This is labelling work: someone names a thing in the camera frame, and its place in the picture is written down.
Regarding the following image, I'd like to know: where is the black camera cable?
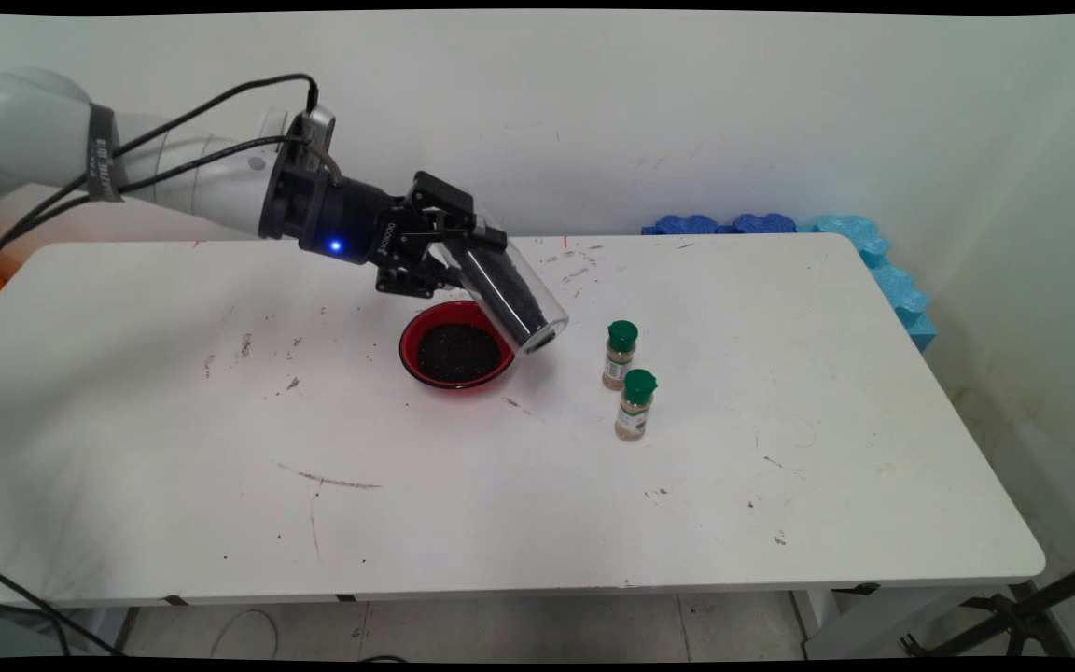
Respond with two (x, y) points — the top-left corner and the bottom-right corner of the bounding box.
(0, 73), (320, 258)

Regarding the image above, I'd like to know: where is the thin grey floor cable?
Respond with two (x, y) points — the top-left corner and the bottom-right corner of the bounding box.
(211, 609), (280, 659)

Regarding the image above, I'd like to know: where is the red bowl with black seeds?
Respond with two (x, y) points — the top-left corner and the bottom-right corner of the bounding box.
(398, 301), (517, 390)

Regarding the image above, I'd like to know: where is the black floor cable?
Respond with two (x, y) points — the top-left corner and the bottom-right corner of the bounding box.
(0, 557), (128, 654)

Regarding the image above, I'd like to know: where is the dark blue foam piece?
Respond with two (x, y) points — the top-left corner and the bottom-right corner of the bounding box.
(642, 214), (720, 236)
(732, 213), (798, 235)

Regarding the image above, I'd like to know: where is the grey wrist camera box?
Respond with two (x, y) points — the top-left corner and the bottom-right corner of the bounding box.
(262, 105), (337, 174)

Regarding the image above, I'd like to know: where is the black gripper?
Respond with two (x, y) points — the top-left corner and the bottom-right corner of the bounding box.
(259, 163), (509, 300)

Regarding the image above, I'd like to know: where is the green-capped spice bottle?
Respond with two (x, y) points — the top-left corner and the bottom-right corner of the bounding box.
(615, 369), (658, 442)
(602, 320), (639, 391)

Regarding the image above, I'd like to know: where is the clear jar with black seeds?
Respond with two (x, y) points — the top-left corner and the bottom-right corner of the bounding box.
(435, 224), (569, 356)

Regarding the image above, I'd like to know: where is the black velcro strap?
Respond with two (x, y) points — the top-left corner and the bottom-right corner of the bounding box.
(85, 104), (125, 203)

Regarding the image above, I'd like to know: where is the black tripod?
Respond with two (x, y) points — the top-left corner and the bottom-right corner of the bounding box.
(901, 553), (1075, 659)

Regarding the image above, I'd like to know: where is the white table leg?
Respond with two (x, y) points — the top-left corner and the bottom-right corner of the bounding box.
(791, 586), (977, 660)

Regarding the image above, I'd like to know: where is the black cable with brass plug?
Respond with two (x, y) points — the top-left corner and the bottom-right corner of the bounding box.
(0, 135), (342, 281)

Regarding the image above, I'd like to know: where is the light blue foam strip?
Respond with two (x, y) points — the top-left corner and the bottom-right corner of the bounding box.
(799, 215), (938, 354)

